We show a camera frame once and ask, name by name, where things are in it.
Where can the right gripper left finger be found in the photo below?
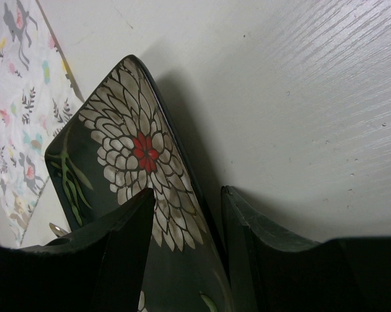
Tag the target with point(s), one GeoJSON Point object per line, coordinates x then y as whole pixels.
{"type": "Point", "coordinates": [99, 267]}

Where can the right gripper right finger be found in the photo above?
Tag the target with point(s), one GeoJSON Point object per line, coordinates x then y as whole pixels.
{"type": "Point", "coordinates": [270, 268]}

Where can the black square floral plate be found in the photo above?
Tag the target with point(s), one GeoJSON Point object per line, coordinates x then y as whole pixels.
{"type": "Point", "coordinates": [118, 143]}

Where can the animal print cloth placemat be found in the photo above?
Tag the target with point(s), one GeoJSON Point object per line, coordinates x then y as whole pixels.
{"type": "Point", "coordinates": [37, 99]}

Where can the spoon with teal handle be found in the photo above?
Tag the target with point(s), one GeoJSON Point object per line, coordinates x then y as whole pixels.
{"type": "Point", "coordinates": [58, 231]}

